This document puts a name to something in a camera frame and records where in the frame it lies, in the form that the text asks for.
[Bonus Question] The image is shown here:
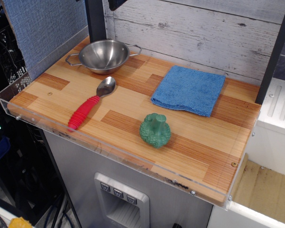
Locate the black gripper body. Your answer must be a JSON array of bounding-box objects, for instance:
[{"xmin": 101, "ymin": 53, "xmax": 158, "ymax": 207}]
[{"xmin": 108, "ymin": 0, "xmax": 127, "ymax": 11}]

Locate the silver metal bowl with handles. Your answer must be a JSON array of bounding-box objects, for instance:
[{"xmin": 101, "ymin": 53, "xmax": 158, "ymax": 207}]
[{"xmin": 65, "ymin": 39, "xmax": 142, "ymax": 75}]

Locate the blue folded cloth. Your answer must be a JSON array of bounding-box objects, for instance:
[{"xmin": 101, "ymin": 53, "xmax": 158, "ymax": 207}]
[{"xmin": 151, "ymin": 66, "xmax": 226, "ymax": 117}]

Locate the blue fabric panel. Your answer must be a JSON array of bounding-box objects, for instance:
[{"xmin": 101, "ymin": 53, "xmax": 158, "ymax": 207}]
[{"xmin": 1, "ymin": 0, "xmax": 88, "ymax": 80}]

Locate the green toy broccoli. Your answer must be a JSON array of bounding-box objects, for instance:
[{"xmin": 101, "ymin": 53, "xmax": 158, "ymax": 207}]
[{"xmin": 139, "ymin": 113, "xmax": 171, "ymax": 149}]

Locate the clear acrylic table guard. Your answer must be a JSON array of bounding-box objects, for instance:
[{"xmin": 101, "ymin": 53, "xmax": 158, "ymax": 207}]
[{"xmin": 0, "ymin": 25, "xmax": 258, "ymax": 212}]

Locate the grey toy fridge dispenser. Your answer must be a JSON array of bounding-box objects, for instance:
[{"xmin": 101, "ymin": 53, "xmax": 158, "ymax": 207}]
[{"xmin": 94, "ymin": 172, "xmax": 150, "ymax": 228}]

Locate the white toy sink unit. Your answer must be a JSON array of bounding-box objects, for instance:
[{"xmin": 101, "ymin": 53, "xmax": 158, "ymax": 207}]
[{"xmin": 208, "ymin": 78, "xmax": 285, "ymax": 228}]

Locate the black vertical post left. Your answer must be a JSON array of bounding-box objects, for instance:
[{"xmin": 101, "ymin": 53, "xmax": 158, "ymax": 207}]
[{"xmin": 85, "ymin": 0, "xmax": 107, "ymax": 43}]

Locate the black vertical post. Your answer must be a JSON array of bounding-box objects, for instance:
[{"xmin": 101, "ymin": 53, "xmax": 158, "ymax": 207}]
[
  {"xmin": 85, "ymin": 0, "xmax": 107, "ymax": 43},
  {"xmin": 255, "ymin": 15, "xmax": 285, "ymax": 105}
]

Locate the spoon with red handle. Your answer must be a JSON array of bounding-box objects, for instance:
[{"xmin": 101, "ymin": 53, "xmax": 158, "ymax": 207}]
[{"xmin": 68, "ymin": 76, "xmax": 116, "ymax": 132}]

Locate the black vertical post right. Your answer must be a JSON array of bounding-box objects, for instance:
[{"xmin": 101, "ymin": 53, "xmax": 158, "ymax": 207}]
[{"xmin": 255, "ymin": 15, "xmax": 285, "ymax": 105}]

